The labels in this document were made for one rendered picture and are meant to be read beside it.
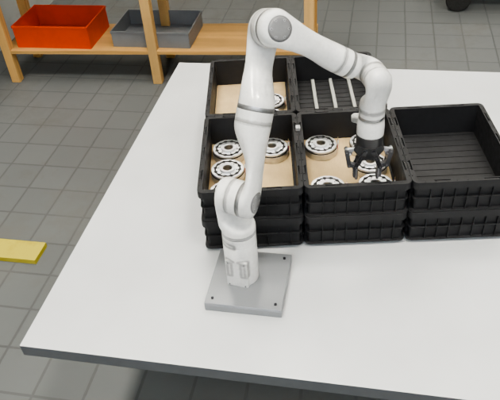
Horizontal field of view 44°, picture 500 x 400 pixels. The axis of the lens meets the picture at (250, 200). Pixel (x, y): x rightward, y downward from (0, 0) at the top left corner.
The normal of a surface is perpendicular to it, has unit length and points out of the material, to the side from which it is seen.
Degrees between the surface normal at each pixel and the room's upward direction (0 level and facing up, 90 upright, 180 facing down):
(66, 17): 90
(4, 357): 0
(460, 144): 0
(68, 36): 90
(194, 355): 0
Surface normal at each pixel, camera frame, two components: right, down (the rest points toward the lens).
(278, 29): 0.35, 0.28
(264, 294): -0.06, -0.77
